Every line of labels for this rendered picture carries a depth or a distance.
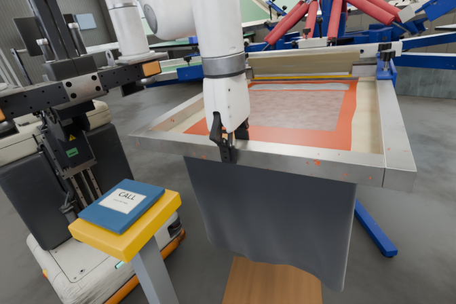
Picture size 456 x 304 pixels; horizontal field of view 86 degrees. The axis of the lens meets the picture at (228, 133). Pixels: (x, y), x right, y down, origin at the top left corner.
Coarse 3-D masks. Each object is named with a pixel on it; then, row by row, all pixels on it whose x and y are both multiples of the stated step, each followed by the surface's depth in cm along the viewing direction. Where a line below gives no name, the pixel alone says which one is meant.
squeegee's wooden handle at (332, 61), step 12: (252, 60) 98; (264, 60) 96; (276, 60) 94; (288, 60) 92; (300, 60) 90; (312, 60) 88; (324, 60) 86; (336, 60) 85; (348, 60) 83; (252, 72) 101; (264, 72) 98; (276, 72) 96; (288, 72) 94; (300, 72) 92; (312, 72) 90
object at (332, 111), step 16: (336, 80) 90; (352, 80) 88; (288, 96) 81; (304, 96) 79; (320, 96) 77; (336, 96) 75; (352, 96) 73; (288, 112) 69; (304, 112) 67; (320, 112) 66; (336, 112) 64; (352, 112) 63; (272, 128) 61; (288, 128) 59; (304, 128) 58; (320, 128) 57; (336, 128) 56; (288, 144) 53; (304, 144) 52; (320, 144) 51; (336, 144) 50
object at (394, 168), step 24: (384, 96) 60; (168, 120) 68; (384, 120) 49; (144, 144) 59; (168, 144) 55; (192, 144) 52; (240, 144) 48; (264, 144) 47; (384, 144) 41; (408, 144) 40; (264, 168) 46; (288, 168) 43; (312, 168) 41; (336, 168) 39; (360, 168) 37; (384, 168) 36; (408, 168) 35
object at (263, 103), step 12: (252, 84) 102; (252, 96) 86; (264, 96) 85; (276, 96) 83; (252, 108) 76; (264, 108) 74; (276, 108) 73; (204, 120) 72; (252, 120) 67; (264, 120) 66; (192, 132) 65; (204, 132) 64; (252, 132) 60
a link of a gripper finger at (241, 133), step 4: (248, 116) 51; (240, 124) 51; (240, 128) 50; (244, 128) 50; (236, 132) 51; (240, 132) 51; (244, 132) 50; (248, 132) 50; (236, 136) 52; (240, 136) 51; (244, 136) 51; (248, 136) 51
